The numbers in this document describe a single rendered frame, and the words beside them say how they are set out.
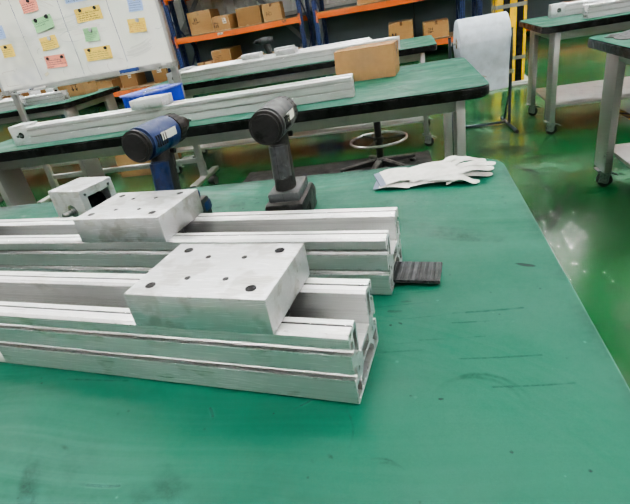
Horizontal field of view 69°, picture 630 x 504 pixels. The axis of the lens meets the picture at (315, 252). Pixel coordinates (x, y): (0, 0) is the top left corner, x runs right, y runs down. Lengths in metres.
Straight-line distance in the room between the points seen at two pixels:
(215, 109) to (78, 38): 1.94
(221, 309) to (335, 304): 0.12
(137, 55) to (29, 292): 3.13
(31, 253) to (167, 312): 0.47
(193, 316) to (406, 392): 0.22
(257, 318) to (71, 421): 0.25
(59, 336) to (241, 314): 0.26
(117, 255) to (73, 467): 0.36
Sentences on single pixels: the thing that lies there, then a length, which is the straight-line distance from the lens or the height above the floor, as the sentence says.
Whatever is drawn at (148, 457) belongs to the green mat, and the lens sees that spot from 0.50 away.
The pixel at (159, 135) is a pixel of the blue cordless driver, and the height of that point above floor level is 0.98.
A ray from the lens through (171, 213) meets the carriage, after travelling 0.72.
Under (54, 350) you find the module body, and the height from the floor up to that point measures 0.81.
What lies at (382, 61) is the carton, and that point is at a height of 0.86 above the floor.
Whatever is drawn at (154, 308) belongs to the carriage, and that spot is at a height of 0.89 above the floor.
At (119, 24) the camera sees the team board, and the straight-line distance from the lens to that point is 3.81.
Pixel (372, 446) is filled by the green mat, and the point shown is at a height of 0.78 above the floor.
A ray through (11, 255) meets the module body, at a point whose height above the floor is 0.84.
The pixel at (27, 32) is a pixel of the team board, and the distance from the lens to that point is 4.24.
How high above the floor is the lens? 1.12
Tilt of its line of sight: 27 degrees down
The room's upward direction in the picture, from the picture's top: 11 degrees counter-clockwise
